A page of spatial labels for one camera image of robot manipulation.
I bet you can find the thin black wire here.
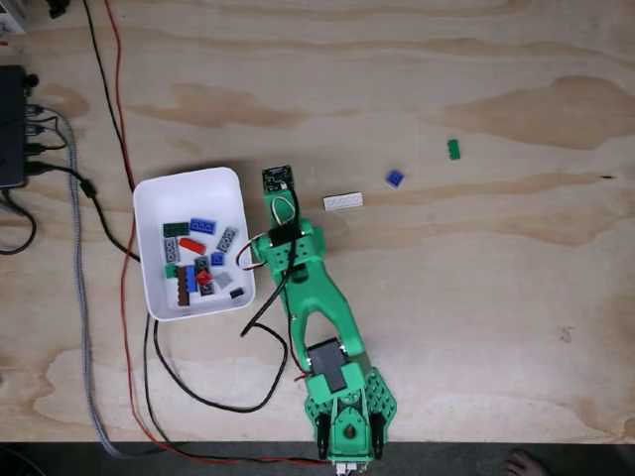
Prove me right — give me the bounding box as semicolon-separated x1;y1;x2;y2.
81;0;135;194

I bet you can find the black long lego brick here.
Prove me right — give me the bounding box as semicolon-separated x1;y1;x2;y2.
192;255;215;298

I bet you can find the black usb hub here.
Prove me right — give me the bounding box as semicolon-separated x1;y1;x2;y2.
0;64;29;189

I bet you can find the bare camera circuit board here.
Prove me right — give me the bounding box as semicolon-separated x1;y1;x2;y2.
261;166;298;195

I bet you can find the white red servo wire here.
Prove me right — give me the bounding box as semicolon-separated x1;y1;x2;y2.
235;195;302;273

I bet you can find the brown long lego brick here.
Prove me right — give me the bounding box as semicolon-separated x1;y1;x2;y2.
173;266;192;306

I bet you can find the white power supply box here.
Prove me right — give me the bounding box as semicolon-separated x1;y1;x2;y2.
0;0;29;36

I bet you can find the white plastic bin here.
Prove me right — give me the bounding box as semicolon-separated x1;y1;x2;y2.
132;166;257;322

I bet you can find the black camera cable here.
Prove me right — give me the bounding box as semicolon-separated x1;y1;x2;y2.
282;183;303;279

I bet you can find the grey braided cable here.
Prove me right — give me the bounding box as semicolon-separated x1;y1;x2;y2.
27;106;170;460

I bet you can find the short black cable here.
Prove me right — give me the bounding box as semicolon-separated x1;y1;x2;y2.
27;126;68;153

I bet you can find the black looped cable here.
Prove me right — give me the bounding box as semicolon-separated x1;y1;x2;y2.
153;270;294;415

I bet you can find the person's foot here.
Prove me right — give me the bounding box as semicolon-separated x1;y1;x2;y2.
503;447;547;476

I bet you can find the black cable with ferrite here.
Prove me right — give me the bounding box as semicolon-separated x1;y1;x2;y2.
24;161;142;263

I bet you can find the white long lego brick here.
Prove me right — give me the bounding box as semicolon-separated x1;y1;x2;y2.
322;192;363;212

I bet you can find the thin red wire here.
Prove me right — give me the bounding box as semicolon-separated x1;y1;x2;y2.
103;0;333;467

